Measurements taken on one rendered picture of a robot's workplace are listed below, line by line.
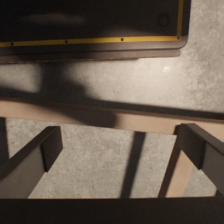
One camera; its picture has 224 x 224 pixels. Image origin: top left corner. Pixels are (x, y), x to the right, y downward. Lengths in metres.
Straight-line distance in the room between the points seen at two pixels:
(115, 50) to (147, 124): 0.26
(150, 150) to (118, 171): 0.23
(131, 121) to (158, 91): 0.35
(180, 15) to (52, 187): 1.08
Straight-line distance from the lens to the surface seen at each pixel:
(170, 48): 0.51
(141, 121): 0.54
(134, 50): 0.49
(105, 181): 1.05
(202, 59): 0.91
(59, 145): 0.16
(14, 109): 0.62
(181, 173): 0.60
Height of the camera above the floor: 0.80
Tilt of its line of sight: 74 degrees down
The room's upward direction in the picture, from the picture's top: 177 degrees counter-clockwise
